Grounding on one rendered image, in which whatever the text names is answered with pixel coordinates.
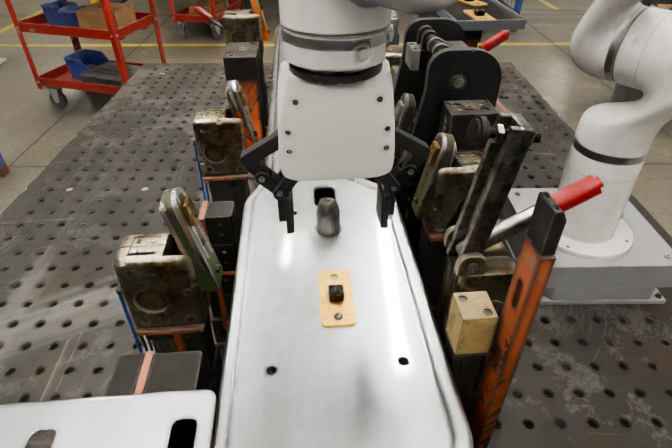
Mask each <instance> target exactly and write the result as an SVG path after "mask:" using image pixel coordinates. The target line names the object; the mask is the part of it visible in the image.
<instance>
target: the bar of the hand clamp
mask: <svg viewBox="0 0 672 448"><path fill-rule="evenodd" d="M541 137H542V136H541V133H538V132H535V130H534V128H533V127H532V126H531V125H530V124H529V123H528V122H527V121H526V120H525V119H524V118H523V117H522V116H521V115H520V114H517V113H501V112H499V113H498V115H497V118H496V121H495V123H494V124H493V125H492V127H491V125H490V122H489V121H488V119H487V117H486V116H479V115H477V116H475V117H474V118H473V119H472V120H471V121H470V123H469V125H468V129H467V140H468V142H469V143H470V145H471V146H472V147H475V148H481V147H483V146H484V145H485V144H486V143H487V144H486V147H485V150H484V152H483V155H482V158H481V160H480V163H479V166H478V168H477V171H476V174H475V176H474V179H473V182H472V184H471V187H470V190H469V192H468V195H467V197H466V200H465V203H464V205H463V208H462V211H461V213H460V216H459V219H458V221H457V224H456V227H455V229H454V232H453V235H452V237H451V240H450V243H449V245H448V248H447V251H446V252H447V255H448V256H458V258H457V260H458V259H459V257H461V256H462V255H464V254H466V253H473V252H477V253H481V254H483V252H484V250H485V247H486V245H487V243H488V240H489V238H490V236H491V234H492V231H493V229H494V227H495V224H496V222H497V220H498V217H499V215H500V213H501V211H502V208H503V206H504V204H505V201H506V199H507V197H508V195H509V192H510V190H511V188H512V185H513V183H514V181H515V179H516V176H517V174H518V172H519V169H520V167H521V165H522V163H523V160H524V158H525V156H526V153H527V151H528V149H529V146H531V145H532V143H539V142H540V141H541ZM487 141H488V142H487ZM462 240H465V241H464V243H463V246H462V248H461V251H460V253H459V255H458V253H457V251H456V249H455V245H456V244H457V243H458V242H459V241H462Z"/></svg>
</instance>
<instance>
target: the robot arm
mask: <svg viewBox="0 0 672 448"><path fill-rule="evenodd" d="M456 1H457V0H279V13H280V28H281V42H282V55H283V58H284V59H285V61H283V62H282V63H281V65H280V71H279V79H278V96H277V110H278V130H276V131H275V132H273V133H271V134H270V135H268V136H266V137H265V138H263V139H261V140H260V141H258V142H256V143H255V144H253V145H251V146H250V147H248V148H246V149H245V150H243V151H242V153H241V159H240V160H241V163H242V164H243V165H244V166H245V168H246V169H247V170H248V171H249V172H250V173H251V174H252V175H253V176H254V177H255V180H256V182H257V183H259V184H260V185H262V186H263V187H264V188H266V189H267V190H269V191H270V192H271V193H273V196H274V198H275V199H276V200H277V201H278V212H279V221H280V222H285V221H286V225H287V234H292V233H294V232H295V231H294V205H293V190H292V189H293V187H294V186H295V185H296V184H297V182H298V181H313V180H336V179H355V178H371V177H376V178H377V179H378V180H379V181H378V182H377V201H376V213H377V216H378V220H379V224H380V227H381V228H388V218H389V216H393V215H394V208H395V196H396V194H397V193H399V192H400V190H401V186H402V185H403V184H404V183H406V182H407V181H408V180H409V179H410V178H412V177H413V176H414V175H415V174H416V172H417V168H418V167H419V166H421V164H422V163H423V162H424V160H425V159H426V158H427V157H428V155H429V154H430V149H429V147H428V145H427V143H426V142H424V141H422V140H420V139H419V138H417V137H415V136H413V135H411V134H409V133H407V132H405V131H403V130H401V129H399V128H398V127H396V126H395V118H394V96H393V84H392V76H391V70H390V65H389V62H388V60H386V59H385V56H386V49H387V47H389V43H390V42H392V40H393V35H394V30H393V26H392V24H391V11H392V10H396V11H400V12H404V13H410V14H429V13H433V12H437V11H439V10H442V9H444V8H446V7H448V6H450V5H452V4H453V3H455V2H456ZM640 1H642V0H594V1H593V3H592V4H591V6H590V7H589V9H588V10H587V11H586V13H585V14H584V16H583V17H582V19H581V20H580V22H579V23H578V25H577V27H576V28H575V30H574V32H573V34H572V37H571V41H570V55H571V58H572V60H573V62H574V64H575V65H576V66H577V67H578V68H579V69H580V70H582V71H583V72H585V73H587V74H589V75H591V76H594V77H597V78H601V79H604V80H607V81H611V82H614V83H618V84H621V85H624V86H628V87H631V88H635V89H638V90H641V91H642V92H643V97H642V98H641V99H639V100H636V101H628V102H612V103H602V104H598V105H594V106H592V107H590V108H588V109H587V110H586V111H585V112H584V113H583V115H582V117H581V119H580V121H579V123H578V126H577V129H576V132H575V135H574V138H573V141H572V144H571V148H570V151H569V154H568V157H567V161H566V164H565V167H564V170H563V173H562V176H561V180H560V183H559V186H558V189H557V191H558V190H560V189H562V188H564V187H566V186H568V185H570V184H572V183H574V182H576V181H578V180H580V179H582V178H584V177H586V176H588V175H592V176H593V177H594V178H595V177H597V176H598V177H599V178H600V179H601V181H602V182H603V184H604V187H602V188H601V190H602V194H600V195H598V196H596V197H594V198H592V199H590V200H588V201H586V202H583V203H581V204H579V205H577V206H575V207H573V208H571V209H569V210H567V211H565V212H564V213H565V216H566V219H567V222H566V225H565V228H564V230H563V233H562V236H561V239H560V241H559V244H558V247H557V250H559V251H561V252H564V253H566V254H569V255H572V256H575V257H579V258H584V259H590V260H609V259H615V258H617V257H620V256H622V255H624V254H626V253H627V252H628V251H629V249H630V248H631V246H632V243H633V233H632V230H631V228H630V227H629V225H628V224H627V223H626V222H625V221H624V220H623V219H622V218H623V216H624V212H623V211H624V208H625V206H626V204H627V201H628V199H629V197H630V194H631V192H632V190H633V187H634V185H635V183H636V180H637V178H638V176H639V173H640V171H641V169H642V166H643V164H644V161H645V159H646V157H647V154H648V152H649V150H650V148H651V145H652V143H653V141H654V139H655V137H656V135H657V134H658V132H659V131H660V130H661V128H662V127H663V126H664V125H665V124H666V123H667V122H669V121H670V120H671V119H672V11H671V10H665V9H660V8H654V7H648V6H644V5H643V4H642V3H641V2H640ZM395 145H396V146H398V147H400V148H402V149H404V150H405V151H407V152H409V153H408V155H407V157H406V158H404V159H403V160H401V161H400V162H399V163H398V164H397V165H396V166H394V167H393V162H394V151H395ZM277 150H279V158H280V165H281V169H280V170H279V172H278V173H276V172H275V171H273V170H272V169H271V168H269V167H268V166H267V165H265V164H264V163H263V161H262V159H264V158H265V157H267V156H269V155H270V154H272V153H274V152H276V151H277ZM392 167H393V168H392Z"/></svg>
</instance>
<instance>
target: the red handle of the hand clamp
mask: <svg viewBox="0 0 672 448"><path fill-rule="evenodd" d="M602 187H604V184H603V182H602V181H601V179H600V178H599V177H598V176H597V177H595V178H594V177H593V176H592V175H588V176H586V177H584V178H582V179H580V180H578V181H576V182H574V183H572V184H570V185H568V186H566V187H564V188H562V189H560V190H558V191H556V192H554V193H552V194H550V195H551V197H552V198H553V199H554V200H555V201H556V202H557V204H558V205H559V206H560V208H561V210H563V211H564V212H565V211H567V210H569V209H571V208H573V207H575V206H577V205H579V204H581V203H583V202H586V201H588V200H590V199H592V198H594V197H596V196H598V195H600V194H602V190H601V188H602ZM534 207H535V204H534V205H532V206H530V207H528V208H527V209H525V210H523V211H521V212H519V213H517V214H515V215H513V216H511V217H509V218H507V219H505V220H503V221H501V222H499V223H497V224H495V227H494V229H493V231H492V234H491V236H490V238H489V240H488V243H487V245H486V247H485V250H486V249H488V248H490V247H492V246H494V245H496V244H498V243H500V242H502V241H504V240H506V239H508V238H510V237H512V236H514V235H516V234H518V233H520V232H522V231H524V230H526V229H528V227H529V224H530V220H531V217H532V214H533V210H534ZM464 241H465V240H462V241H459V242H458V243H457V244H456V245H455V249H456V251H457V253H458V255H459V253H460V251H461V248H462V246H463V243H464Z"/></svg>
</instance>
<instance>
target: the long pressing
mask: <svg viewBox="0 0 672 448"><path fill-rule="evenodd" d="M283 61H285V59H284V58H283V55H282V42H281V28H280V24H279V25H277V26H276V34H275V46H274V59H273V71H272V83H271V96H270V108H269V121H268V133H267V136H268V135H270V134H271V133H273V132H275V131H276V130H278V110H277V96H278V79H279V71H280V65H281V63H282V62H283ZM325 188H330V189H333V190H334V195H335V200H336V202H337V203H338V205H339V209H340V231H339V232H338V233H337V234H335V235H332V236H324V235H321V234H319V233H318V232H317V230H316V228H317V222H316V210H317V205H316V204H315V194H314V192H315V190H317V189H325ZM292 190H293V205H294V212H296V213H297V214H295V215H294V231H295V232H294V233H292V234H287V225H286V221H285V222H280V221H279V212H278V201H277V200H276V199H275V198H274V196H273V193H271V192H270V191H269V190H267V189H266V188H264V187H263V186H262V185H260V184H259V185H258V187H257V188H256V189H255V190H254V191H253V193H252V194H251V195H250V196H249V197H248V198H247V200H246V202H245V204H244V209H243V217H242V224H241V232H240V239H239V247H238V254H237V262H236V269H235V277H234V284H233V292H232V299H231V307H230V314H229V322H228V329H227V337H226V344H225V352H224V359H223V367H222V374H221V382H220V390H219V397H218V405H217V412H216V420H215V427H214V435H213V442H212V448H474V441H473V436H472V432H471V429H470V426H469V423H468V420H467V417H466V413H465V410H464V407H463V404H462V401H461V398H460V395H459V392H458V389H457V386H456V383H455V379H454V376H453V373H452V370H451V367H450V364H449V361H448V358H447V355H446V352H445V348H444V345H443V342H442V339H441V336H440V333H439V330H438V327H437V324H436V321H435V317H434V314H433V311H432V308H431V305H430V302H429V299H428V296H427V293H426V290H425V287H424V283H423V280H422V277H421V274H420V271H419V268H418V265H417V262H416V259H415V256H414V252H413V249H412V246H411V243H410V240H409V237H408V234H407V231H406V228H405V225H404V222H403V218H402V215H401V212H400V209H399V206H398V203H397V200H396V197H395V208H394V215H393V216H389V218H388V228H381V227H380V224H379V220H378V216H377V213H376V201H377V184H376V183H374V182H371V181H369V180H367V179H364V178H355V179H336V180H313V181H298V182H297V184H296V185H295V186H294V187H293V189H292ZM338 269H347V270H348V271H349V272H350V279H351V286H352V293H353V300H354V307H355V314H356V324H355V325H354V326H345V327H329V328H325V327H323V326H322V325H321V315H320V299H319V283H318V272H319V271H321V270H338ZM400 358H406V359H407V360H408V364H407V365H401V364H400V363H399V362H398V360H399V359H400ZM270 367H275V368H276V369H277V372H276V373H275V374H274V375H269V374H268V373H267V369H268V368H270Z"/></svg>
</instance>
